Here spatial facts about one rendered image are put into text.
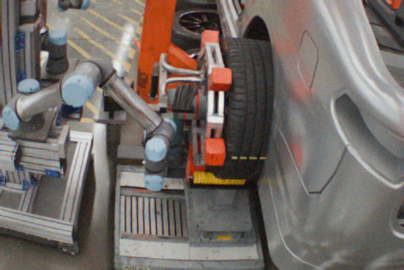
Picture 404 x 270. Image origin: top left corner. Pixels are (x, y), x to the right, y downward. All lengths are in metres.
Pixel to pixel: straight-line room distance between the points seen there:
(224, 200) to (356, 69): 1.56
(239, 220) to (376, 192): 1.43
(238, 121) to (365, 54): 0.85
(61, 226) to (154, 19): 1.21
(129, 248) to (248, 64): 1.18
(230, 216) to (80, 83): 1.29
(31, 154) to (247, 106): 1.03
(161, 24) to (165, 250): 1.20
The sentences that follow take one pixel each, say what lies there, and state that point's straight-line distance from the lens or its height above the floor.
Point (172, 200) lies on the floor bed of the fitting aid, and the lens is 2.81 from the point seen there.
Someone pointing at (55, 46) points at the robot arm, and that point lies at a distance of 2.39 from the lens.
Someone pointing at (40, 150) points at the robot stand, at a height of 0.71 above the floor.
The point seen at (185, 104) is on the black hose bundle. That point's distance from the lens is 1.94.
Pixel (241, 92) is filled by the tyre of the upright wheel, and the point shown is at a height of 1.09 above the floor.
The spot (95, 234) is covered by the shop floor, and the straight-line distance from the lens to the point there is 2.69.
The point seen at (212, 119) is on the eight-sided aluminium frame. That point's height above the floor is 0.97.
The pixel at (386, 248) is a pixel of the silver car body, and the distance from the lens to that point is 1.44.
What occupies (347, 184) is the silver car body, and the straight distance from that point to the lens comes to 1.26.
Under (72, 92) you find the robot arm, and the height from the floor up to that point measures 1.20.
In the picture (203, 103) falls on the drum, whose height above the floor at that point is 0.90.
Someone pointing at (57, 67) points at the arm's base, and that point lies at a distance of 2.45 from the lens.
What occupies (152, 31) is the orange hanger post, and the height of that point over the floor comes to 1.00.
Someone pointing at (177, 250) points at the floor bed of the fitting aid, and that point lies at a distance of 2.55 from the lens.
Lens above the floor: 2.13
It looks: 39 degrees down
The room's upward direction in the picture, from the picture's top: 9 degrees clockwise
